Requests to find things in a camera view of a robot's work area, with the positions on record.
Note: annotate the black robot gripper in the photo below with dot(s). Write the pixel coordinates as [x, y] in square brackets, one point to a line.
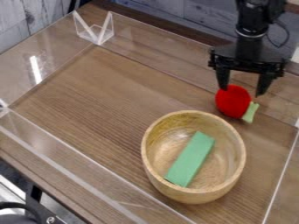
[249, 56]

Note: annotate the red toy strawberry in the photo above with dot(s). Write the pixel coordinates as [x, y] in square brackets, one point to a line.
[235, 104]

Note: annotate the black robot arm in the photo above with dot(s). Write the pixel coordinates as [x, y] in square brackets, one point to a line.
[256, 14]

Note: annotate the wooden bowl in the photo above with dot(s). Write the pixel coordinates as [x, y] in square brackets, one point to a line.
[164, 140]

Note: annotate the green rectangular block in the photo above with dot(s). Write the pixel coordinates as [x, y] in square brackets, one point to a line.
[191, 158]

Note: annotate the clear acrylic corner bracket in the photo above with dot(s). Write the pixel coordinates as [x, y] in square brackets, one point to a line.
[97, 34]

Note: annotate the black table leg bracket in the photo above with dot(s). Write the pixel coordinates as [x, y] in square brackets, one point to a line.
[42, 214]

